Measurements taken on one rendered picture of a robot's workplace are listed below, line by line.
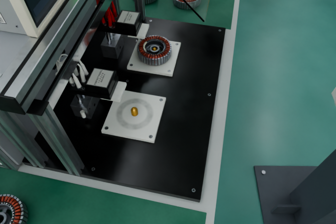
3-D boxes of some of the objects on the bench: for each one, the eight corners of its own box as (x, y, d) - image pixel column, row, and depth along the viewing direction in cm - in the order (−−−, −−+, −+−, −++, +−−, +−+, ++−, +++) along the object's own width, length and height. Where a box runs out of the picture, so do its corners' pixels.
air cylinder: (100, 98, 88) (96, 87, 83) (91, 119, 84) (87, 108, 79) (84, 95, 89) (80, 84, 84) (74, 116, 84) (69, 105, 80)
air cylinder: (124, 44, 102) (122, 31, 97) (117, 59, 98) (115, 47, 93) (110, 41, 103) (107, 29, 98) (103, 56, 98) (100, 44, 94)
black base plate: (224, 32, 109) (225, 27, 107) (199, 202, 72) (200, 200, 70) (105, 15, 115) (104, 10, 113) (24, 165, 78) (21, 161, 76)
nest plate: (166, 99, 88) (166, 97, 87) (154, 143, 79) (153, 141, 78) (118, 91, 89) (117, 88, 88) (101, 133, 81) (100, 130, 80)
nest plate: (180, 44, 102) (181, 42, 101) (172, 76, 93) (172, 74, 92) (139, 38, 104) (139, 36, 103) (127, 69, 95) (126, 66, 94)
